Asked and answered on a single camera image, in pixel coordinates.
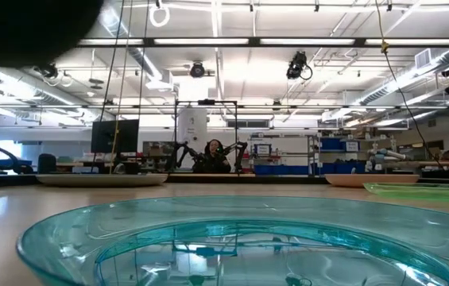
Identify teal transparent plastic plate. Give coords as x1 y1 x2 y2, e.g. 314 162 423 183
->
16 195 449 286

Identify peach plastic plate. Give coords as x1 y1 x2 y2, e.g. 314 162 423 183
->
324 173 420 188

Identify green transparent plastic plate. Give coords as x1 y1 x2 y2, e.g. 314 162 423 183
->
363 182 449 203

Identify dark grey plastic plate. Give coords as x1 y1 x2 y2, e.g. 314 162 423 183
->
0 0 105 69

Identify person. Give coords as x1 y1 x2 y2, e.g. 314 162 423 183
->
192 138 233 174

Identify white cylindrical tank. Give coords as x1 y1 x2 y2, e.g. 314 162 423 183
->
177 106 208 158

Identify white framed sign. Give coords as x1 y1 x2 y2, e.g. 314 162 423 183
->
254 143 273 157

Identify long blue storage bin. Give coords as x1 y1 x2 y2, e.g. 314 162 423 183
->
253 164 311 176

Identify black monitor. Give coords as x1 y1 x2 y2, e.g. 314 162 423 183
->
91 119 141 155

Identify blue shelf bin with label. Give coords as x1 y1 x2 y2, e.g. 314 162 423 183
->
319 137 361 153

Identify blue storage bin row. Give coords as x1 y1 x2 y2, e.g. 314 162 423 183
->
310 161 368 176

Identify beige plastic plate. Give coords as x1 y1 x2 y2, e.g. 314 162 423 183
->
35 172 169 188

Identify white pipe assembly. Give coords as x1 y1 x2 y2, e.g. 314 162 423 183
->
368 147 408 163

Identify black office chair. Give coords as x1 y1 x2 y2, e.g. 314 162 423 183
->
37 153 59 175

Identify round black ceiling camera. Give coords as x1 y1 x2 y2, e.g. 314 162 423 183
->
189 61 207 79

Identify black hanging camera with cable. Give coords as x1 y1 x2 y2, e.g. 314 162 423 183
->
285 50 314 81

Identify thin black hanging cable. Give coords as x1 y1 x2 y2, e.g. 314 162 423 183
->
137 0 150 122

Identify white hanging ring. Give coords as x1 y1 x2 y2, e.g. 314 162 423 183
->
149 3 171 29

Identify black ceiling camera white cables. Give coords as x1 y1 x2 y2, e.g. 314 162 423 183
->
33 63 75 88

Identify black curved hose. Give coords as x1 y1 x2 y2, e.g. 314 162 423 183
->
0 134 34 175

